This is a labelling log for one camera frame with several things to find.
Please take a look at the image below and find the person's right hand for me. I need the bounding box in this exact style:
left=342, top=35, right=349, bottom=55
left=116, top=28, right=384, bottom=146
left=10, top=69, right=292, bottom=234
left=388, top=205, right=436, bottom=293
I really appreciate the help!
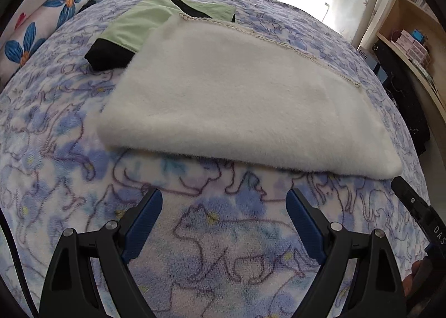
left=402, top=259, right=435, bottom=304

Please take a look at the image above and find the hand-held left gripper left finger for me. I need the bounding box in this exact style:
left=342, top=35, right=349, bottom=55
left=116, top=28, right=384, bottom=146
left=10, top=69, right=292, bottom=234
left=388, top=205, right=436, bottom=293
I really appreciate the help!
left=39, top=188, right=164, bottom=318

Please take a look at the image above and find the stack of pink boxes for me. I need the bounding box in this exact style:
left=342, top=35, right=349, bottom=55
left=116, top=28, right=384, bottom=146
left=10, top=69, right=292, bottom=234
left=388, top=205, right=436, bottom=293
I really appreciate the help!
left=397, top=28, right=431, bottom=68

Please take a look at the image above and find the light green black-trim jacket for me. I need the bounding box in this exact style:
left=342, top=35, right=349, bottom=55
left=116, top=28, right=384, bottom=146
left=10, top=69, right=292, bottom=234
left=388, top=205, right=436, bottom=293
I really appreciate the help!
left=84, top=0, right=236, bottom=71

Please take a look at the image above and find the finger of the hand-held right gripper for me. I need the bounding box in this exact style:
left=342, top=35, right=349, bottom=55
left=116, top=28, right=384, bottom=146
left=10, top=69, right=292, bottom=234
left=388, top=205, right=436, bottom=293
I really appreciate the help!
left=391, top=177, right=446, bottom=252

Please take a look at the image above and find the blue box with white label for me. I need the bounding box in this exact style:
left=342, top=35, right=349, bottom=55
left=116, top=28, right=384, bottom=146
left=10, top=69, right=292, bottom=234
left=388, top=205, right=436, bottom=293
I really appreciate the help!
left=358, top=47, right=389, bottom=83

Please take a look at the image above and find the wooden shelf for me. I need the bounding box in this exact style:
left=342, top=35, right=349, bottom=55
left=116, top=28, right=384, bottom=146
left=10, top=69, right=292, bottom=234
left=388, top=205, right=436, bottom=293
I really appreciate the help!
left=352, top=0, right=446, bottom=123

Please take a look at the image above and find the blue cat-print blanket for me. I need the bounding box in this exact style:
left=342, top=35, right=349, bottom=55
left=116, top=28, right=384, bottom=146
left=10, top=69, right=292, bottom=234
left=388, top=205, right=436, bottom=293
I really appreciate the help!
left=0, top=0, right=436, bottom=318

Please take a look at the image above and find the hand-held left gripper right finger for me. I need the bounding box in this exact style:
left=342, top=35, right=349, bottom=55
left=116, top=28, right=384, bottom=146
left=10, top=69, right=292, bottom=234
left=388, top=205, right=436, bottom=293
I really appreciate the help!
left=286, top=188, right=408, bottom=318

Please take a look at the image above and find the white fuzzy braid-trim cardigan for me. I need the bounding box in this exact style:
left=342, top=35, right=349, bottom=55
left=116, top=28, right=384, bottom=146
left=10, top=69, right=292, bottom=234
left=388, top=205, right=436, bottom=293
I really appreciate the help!
left=96, top=13, right=404, bottom=180

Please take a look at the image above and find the blue flower print pillow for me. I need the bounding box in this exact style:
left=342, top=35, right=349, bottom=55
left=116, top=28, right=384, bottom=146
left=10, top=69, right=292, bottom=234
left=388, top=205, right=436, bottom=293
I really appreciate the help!
left=0, top=0, right=89, bottom=85

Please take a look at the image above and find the black bag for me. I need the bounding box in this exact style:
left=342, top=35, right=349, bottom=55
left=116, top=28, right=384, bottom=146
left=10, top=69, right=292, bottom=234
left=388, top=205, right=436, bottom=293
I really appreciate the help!
left=371, top=41, right=433, bottom=155

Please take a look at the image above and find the black cable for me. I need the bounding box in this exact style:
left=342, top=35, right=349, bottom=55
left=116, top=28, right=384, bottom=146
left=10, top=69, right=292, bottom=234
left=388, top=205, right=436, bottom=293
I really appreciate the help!
left=0, top=213, right=39, bottom=318

